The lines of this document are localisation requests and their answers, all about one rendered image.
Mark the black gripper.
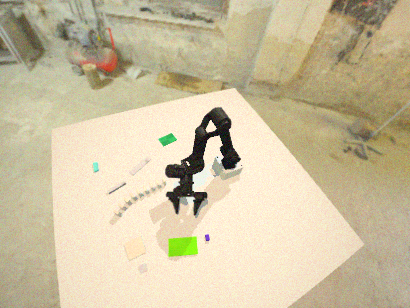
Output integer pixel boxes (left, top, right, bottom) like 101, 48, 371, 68
165, 179, 207, 215

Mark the pale yellow flat square block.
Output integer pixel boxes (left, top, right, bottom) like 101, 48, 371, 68
124, 236, 146, 260

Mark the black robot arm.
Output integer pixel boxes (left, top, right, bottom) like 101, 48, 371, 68
165, 107, 242, 198

